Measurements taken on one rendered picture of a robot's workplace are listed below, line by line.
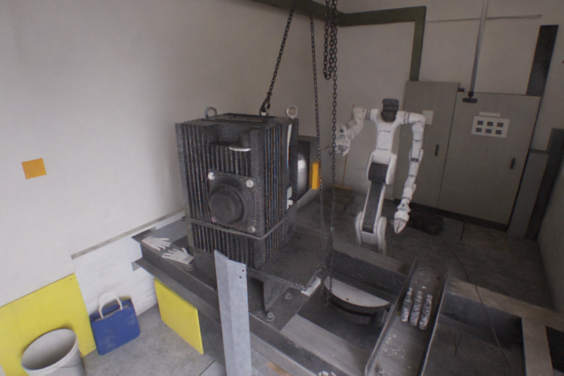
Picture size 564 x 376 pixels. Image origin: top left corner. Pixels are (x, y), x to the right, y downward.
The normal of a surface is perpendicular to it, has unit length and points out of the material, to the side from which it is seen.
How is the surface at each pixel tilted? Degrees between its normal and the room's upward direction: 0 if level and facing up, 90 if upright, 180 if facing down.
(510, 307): 0
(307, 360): 90
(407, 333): 0
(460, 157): 90
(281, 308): 0
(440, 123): 90
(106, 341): 90
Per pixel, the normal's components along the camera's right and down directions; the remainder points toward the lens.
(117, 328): 0.70, 0.20
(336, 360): 0.00, -0.95
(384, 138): -0.53, 0.22
